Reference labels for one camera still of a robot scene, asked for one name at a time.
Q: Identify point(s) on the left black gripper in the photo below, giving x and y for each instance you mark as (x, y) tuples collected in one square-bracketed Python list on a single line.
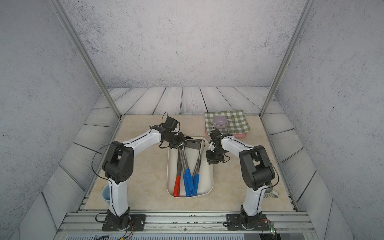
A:
[(182, 141)]

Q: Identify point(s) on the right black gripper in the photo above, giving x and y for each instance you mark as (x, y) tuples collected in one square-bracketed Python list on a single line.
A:
[(210, 160)]

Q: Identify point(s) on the white rectangular storage tray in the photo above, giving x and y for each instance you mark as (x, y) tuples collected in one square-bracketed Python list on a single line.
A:
[(206, 179)]

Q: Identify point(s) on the red handled hoe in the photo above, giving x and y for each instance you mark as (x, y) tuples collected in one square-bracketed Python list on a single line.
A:
[(197, 145)]

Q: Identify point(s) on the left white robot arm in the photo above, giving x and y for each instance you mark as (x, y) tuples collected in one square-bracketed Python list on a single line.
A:
[(118, 165)]

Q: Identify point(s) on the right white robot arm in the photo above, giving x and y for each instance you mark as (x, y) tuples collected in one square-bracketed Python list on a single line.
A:
[(256, 168)]

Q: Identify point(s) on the pink tray under cloth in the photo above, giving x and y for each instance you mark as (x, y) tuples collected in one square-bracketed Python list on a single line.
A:
[(238, 136)]

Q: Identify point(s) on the small lilac bowl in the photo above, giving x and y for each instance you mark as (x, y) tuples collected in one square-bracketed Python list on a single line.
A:
[(220, 122)]

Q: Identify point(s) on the green checkered cloth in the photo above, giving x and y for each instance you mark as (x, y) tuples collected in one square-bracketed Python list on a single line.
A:
[(237, 122)]

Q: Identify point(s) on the grey ribbed ceramic cup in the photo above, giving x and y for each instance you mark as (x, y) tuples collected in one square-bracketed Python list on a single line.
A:
[(271, 193)]

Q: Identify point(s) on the light blue plastic cup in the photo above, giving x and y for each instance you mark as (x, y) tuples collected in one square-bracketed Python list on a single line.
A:
[(106, 195)]

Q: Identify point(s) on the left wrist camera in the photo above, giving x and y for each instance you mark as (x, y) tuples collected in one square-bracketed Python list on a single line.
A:
[(172, 125)]

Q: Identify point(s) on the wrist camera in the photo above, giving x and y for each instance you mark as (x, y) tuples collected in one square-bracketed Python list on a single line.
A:
[(215, 135), (172, 125)]

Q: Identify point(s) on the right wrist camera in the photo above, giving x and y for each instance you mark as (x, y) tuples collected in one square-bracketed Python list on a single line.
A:
[(215, 135)]

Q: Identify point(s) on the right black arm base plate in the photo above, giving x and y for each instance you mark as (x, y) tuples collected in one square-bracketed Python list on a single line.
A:
[(240, 222)]

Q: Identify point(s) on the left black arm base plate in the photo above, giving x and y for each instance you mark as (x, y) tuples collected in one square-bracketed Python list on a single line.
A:
[(114, 223)]

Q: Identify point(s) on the aluminium front rail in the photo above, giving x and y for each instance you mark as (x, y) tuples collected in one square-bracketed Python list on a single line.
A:
[(147, 225)]

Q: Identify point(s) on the left aluminium frame post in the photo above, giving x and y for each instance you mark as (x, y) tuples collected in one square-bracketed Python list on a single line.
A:
[(70, 30)]

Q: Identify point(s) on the aluminium frame post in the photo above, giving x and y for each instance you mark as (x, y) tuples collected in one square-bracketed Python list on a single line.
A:
[(70, 30), (309, 4)]

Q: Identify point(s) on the right aluminium frame post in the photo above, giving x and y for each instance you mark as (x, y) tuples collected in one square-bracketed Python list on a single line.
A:
[(309, 4)]

